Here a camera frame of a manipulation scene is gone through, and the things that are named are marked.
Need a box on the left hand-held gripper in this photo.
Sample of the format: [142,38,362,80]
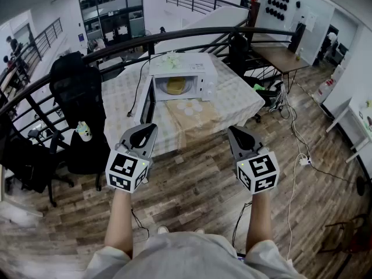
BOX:
[105,123,159,195]

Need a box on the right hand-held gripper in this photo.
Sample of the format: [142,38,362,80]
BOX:
[227,126,280,196]

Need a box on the yellow plastic bowl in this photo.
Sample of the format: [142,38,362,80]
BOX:
[167,77,187,95]

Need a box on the white microwave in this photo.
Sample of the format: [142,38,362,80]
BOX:
[133,52,219,126]

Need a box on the person's left forearm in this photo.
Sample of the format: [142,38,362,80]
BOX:
[103,189,137,258]

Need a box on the person's right forearm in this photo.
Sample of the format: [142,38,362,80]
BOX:
[245,192,274,254]

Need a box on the table with checked tablecloth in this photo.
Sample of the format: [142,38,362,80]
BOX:
[100,53,266,158]

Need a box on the beige placemat with daisy print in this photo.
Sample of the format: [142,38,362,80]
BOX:
[165,99,221,151]

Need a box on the pastel drinking cup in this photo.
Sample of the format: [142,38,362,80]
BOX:
[76,121,93,142]

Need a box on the black mesh office chair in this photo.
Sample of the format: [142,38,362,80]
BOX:
[49,52,111,191]

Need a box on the white artificial flower bunch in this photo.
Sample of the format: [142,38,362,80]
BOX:
[156,52,183,69]

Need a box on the brown wooden desk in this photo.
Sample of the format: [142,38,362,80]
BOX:
[251,45,310,94]

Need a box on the black high-back chair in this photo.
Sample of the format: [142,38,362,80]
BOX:
[228,32,253,78]

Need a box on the clear water jug red label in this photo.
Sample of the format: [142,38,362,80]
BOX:
[313,78,335,103]

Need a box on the black office chair with armrests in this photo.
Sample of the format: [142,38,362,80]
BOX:
[0,126,73,208]

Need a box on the curved black metal railing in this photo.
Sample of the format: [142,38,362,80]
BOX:
[0,26,306,156]

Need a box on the white desk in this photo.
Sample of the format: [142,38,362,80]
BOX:
[325,97,372,164]

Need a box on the black-framed glass partition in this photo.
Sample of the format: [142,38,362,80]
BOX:
[77,0,145,46]

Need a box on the black round fan base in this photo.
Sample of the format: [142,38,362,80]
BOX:
[356,175,369,197]

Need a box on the person's light grey shirt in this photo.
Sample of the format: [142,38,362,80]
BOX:
[84,232,306,279]

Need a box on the white stair parapet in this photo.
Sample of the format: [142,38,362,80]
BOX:
[139,6,251,59]

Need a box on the black railing beside desks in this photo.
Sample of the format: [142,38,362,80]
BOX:
[0,17,63,95]

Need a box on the dark red metal stool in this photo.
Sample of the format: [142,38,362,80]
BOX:
[318,213,372,255]

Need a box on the white floor cable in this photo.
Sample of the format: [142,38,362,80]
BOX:
[280,83,309,261]

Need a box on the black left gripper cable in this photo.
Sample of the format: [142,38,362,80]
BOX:
[130,208,151,239]

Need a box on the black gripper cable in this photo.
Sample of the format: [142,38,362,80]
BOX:
[231,201,253,251]
[130,208,151,239]

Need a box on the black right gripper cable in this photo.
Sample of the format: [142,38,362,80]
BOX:
[231,201,253,251]

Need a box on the group of black wall-mounted devices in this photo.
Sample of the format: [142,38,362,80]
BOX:
[264,0,291,22]

